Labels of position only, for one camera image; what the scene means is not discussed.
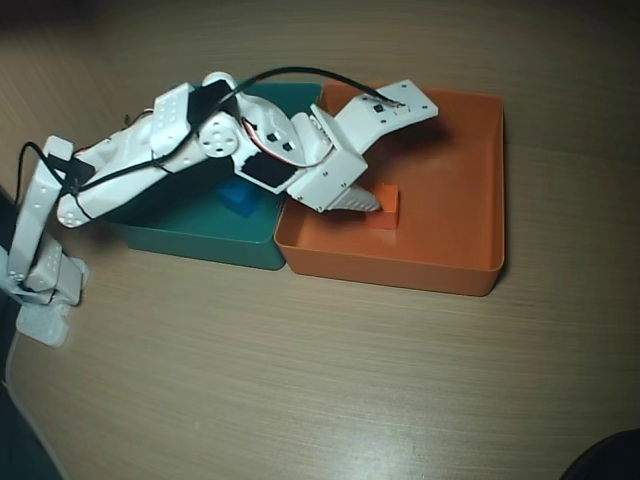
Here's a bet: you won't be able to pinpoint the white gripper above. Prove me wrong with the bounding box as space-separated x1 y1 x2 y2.
288 103 385 216

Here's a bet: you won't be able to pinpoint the orange cube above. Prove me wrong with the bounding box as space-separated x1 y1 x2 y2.
367 182 402 232

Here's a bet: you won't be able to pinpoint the orange plastic box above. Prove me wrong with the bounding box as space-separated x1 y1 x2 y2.
274 82 506 297

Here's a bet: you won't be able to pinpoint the blue cube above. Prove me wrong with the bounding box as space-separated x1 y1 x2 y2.
217 181 262 220

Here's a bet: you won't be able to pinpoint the teal plastic box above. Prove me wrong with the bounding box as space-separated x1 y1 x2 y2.
99 81 324 273

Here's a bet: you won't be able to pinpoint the dark round object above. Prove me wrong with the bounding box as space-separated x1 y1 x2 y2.
564 428 640 480

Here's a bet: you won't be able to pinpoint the white wrist camera mount plate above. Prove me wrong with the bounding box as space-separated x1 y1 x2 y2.
312 78 441 157

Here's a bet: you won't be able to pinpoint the white arm base mount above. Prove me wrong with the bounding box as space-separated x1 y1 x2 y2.
14 303 70 350

